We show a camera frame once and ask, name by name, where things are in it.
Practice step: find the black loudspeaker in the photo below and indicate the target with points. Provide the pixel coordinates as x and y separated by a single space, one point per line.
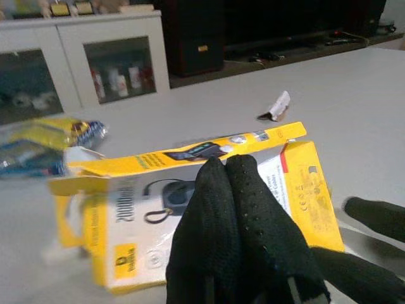
193 38

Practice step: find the black television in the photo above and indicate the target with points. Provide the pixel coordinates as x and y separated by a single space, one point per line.
284 19

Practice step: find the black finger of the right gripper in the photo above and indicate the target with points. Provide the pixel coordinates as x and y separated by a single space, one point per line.
376 217
364 282

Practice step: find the dark low television bench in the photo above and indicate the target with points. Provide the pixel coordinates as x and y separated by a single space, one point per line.
221 68

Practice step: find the yellow blue snack packet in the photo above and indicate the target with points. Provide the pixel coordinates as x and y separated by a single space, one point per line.
47 139

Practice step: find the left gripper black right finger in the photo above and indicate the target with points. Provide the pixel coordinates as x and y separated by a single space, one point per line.
269 237

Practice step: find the white red bottle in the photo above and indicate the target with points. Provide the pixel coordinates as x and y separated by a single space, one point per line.
118 82
136 77
98 84

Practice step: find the white glass door cabinet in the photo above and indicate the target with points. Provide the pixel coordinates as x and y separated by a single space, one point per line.
72 63

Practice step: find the small white paper box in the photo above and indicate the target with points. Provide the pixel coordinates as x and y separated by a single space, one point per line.
280 103

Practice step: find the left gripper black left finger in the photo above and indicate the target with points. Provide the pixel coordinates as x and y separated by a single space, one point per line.
205 237

